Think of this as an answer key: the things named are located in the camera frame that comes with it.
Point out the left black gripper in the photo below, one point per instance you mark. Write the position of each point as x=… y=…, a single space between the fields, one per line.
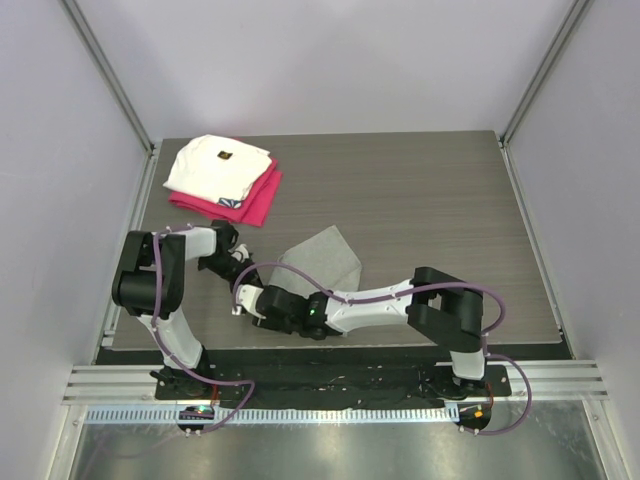
x=251 y=275

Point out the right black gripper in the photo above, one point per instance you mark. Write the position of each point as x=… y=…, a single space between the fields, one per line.
x=270 y=323

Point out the grey cloth napkin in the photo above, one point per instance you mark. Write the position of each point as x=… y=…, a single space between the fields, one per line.
x=327 y=258

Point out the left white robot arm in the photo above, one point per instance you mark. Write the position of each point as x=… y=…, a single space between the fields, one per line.
x=149 y=284

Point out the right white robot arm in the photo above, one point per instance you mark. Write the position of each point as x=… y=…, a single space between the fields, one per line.
x=441 y=308

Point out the patterned blue cloth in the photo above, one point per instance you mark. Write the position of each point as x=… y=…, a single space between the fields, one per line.
x=230 y=203

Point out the pink folded cloth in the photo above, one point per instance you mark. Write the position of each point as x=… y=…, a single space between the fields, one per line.
x=253 y=212

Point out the white folded cloth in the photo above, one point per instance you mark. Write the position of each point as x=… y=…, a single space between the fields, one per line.
x=211 y=167

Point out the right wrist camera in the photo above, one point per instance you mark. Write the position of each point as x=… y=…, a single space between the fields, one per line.
x=245 y=300

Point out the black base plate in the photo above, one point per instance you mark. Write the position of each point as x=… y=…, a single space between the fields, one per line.
x=348 y=378

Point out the aluminium frame rail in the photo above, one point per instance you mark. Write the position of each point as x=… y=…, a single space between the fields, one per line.
x=127 y=394

